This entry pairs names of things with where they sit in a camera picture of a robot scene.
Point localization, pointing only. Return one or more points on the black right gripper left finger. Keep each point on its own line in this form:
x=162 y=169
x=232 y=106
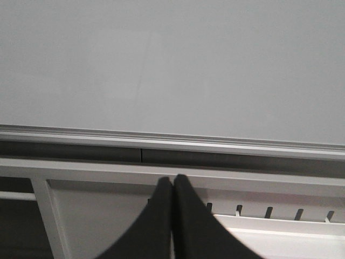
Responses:
x=150 y=234

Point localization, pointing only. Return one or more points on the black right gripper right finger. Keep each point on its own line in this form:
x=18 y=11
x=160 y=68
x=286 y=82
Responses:
x=197 y=233

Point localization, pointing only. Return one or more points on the white metal whiteboard stand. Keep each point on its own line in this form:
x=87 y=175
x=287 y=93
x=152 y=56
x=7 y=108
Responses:
x=87 y=206

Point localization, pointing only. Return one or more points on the white plastic marker tray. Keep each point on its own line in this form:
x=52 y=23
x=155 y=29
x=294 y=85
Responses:
x=271 y=238

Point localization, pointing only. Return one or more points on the white whiteboard with aluminium frame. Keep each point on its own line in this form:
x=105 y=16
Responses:
x=243 y=77

